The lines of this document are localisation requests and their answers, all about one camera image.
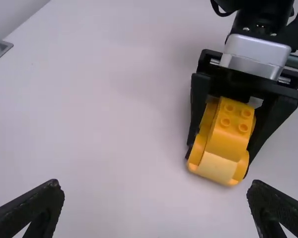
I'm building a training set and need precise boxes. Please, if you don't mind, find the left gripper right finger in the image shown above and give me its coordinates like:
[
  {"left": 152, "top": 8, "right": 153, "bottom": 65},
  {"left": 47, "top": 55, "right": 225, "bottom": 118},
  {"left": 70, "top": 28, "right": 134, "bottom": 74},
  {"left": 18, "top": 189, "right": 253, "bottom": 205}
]
[{"left": 246, "top": 179, "right": 298, "bottom": 238}]

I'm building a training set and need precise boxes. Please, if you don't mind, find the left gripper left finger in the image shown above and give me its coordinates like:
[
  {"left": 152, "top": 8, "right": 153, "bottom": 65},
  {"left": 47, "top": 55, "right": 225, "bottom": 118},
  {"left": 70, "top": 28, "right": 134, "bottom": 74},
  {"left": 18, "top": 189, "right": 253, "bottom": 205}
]
[{"left": 0, "top": 178, "right": 65, "bottom": 238}]

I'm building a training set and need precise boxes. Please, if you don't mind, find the yellow toy car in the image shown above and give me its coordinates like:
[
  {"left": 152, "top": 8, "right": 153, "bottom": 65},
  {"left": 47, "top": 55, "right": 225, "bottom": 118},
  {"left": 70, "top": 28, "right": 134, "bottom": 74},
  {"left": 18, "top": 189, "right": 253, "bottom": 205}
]
[{"left": 185, "top": 96, "right": 258, "bottom": 187}]

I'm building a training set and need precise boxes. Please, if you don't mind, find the black cable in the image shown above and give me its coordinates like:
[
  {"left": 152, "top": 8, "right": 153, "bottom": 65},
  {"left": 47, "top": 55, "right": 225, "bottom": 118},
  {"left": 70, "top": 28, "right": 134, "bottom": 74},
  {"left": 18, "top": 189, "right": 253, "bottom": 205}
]
[{"left": 210, "top": 0, "right": 230, "bottom": 18}]

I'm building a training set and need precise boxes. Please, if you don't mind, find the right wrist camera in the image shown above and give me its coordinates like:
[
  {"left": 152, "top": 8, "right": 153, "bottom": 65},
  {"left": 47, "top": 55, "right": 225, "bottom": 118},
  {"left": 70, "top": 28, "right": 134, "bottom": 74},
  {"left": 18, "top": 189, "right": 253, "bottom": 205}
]
[{"left": 220, "top": 33, "right": 293, "bottom": 81}]

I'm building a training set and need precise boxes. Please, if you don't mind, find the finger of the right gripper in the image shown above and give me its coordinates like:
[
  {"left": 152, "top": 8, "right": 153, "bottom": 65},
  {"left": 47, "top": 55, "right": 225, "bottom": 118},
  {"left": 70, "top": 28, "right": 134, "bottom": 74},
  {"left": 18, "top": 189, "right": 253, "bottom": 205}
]
[
  {"left": 246, "top": 91, "right": 298, "bottom": 166},
  {"left": 186, "top": 73, "right": 216, "bottom": 154}
]

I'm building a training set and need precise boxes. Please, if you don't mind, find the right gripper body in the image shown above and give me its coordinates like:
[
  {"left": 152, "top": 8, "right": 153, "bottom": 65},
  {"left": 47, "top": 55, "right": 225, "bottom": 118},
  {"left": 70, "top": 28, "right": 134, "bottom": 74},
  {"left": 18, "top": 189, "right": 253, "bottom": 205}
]
[{"left": 196, "top": 49, "right": 298, "bottom": 102}]

